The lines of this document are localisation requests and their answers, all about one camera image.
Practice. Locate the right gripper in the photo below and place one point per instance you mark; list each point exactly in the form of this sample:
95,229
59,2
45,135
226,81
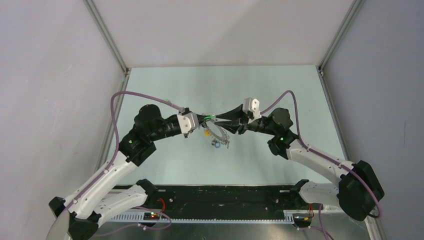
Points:
240,126

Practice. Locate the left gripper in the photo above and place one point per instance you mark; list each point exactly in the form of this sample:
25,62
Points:
201,119

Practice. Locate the large metal keyring disc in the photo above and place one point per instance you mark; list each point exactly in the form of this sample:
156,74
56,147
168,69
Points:
217,134

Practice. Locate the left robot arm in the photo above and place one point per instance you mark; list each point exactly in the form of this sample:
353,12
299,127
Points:
82,213

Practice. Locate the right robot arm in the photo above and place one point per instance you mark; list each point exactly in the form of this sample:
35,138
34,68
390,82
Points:
354,187

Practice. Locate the left control board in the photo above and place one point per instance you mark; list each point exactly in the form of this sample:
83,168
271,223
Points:
151,216

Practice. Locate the control board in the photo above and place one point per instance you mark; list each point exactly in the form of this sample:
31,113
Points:
151,216
302,219

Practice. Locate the right control board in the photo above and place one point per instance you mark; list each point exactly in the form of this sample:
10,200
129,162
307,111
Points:
302,219

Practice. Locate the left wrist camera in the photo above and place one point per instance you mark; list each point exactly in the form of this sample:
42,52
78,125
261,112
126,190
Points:
187,123

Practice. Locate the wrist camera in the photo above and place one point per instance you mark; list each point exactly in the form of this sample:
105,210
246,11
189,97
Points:
250,107
187,123

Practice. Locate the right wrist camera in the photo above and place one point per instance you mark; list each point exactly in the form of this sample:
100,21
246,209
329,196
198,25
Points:
250,107

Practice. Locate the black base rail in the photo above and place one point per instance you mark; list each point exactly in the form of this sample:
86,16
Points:
228,202

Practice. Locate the left aluminium frame post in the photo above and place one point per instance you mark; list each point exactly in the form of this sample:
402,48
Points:
106,34

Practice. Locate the aluminium frame post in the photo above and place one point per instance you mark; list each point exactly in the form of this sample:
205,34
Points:
106,34
345,25

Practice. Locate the right aluminium frame post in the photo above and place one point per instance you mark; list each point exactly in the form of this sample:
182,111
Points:
345,25

